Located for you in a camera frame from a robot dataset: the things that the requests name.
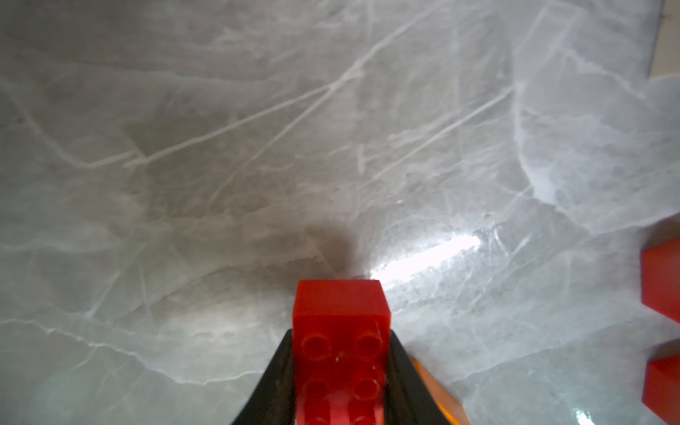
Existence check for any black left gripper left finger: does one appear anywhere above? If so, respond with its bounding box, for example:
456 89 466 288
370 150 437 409
232 329 296 425

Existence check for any red square lego brick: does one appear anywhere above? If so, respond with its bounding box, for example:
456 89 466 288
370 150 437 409
292 280 391 425

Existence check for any orange square lego brick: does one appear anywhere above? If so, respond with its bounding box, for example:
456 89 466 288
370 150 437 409
413 358 471 425

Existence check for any red long lego brick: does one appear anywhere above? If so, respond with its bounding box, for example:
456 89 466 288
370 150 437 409
642 355 680 425
640 239 680 322

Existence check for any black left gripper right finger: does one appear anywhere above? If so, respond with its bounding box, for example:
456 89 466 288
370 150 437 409
384 330 450 425

